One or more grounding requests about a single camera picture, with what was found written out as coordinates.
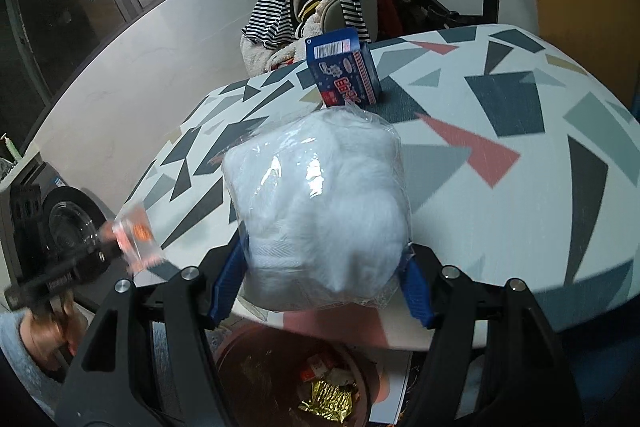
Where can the blue fluffy sleeve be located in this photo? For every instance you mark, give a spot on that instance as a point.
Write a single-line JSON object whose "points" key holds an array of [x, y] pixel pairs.
{"points": [[44, 386]]}

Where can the brown round trash bin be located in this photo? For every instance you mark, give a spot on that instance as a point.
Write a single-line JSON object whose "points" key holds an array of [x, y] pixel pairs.
{"points": [[267, 372]]}

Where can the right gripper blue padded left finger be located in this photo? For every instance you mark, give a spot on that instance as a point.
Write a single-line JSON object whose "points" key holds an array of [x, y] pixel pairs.
{"points": [[226, 278]]}

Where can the blue milk carton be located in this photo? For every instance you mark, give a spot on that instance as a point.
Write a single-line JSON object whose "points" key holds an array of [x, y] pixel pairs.
{"points": [[343, 68]]}

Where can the striped shirt clothes pile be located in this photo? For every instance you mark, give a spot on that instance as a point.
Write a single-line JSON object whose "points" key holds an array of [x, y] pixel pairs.
{"points": [[277, 30]]}

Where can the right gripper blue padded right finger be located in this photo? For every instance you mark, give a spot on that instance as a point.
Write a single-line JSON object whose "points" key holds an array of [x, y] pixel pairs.
{"points": [[417, 275]]}

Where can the washing machine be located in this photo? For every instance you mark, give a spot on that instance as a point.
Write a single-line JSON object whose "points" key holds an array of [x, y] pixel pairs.
{"points": [[42, 218]]}

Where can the left hand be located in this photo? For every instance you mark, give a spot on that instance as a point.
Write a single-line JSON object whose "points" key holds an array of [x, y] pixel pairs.
{"points": [[45, 335]]}

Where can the gold foil wrapper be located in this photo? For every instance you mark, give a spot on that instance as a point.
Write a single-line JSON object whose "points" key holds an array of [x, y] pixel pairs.
{"points": [[330, 402]]}

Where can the white cotton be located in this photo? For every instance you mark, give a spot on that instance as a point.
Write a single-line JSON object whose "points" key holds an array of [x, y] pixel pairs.
{"points": [[324, 215]]}

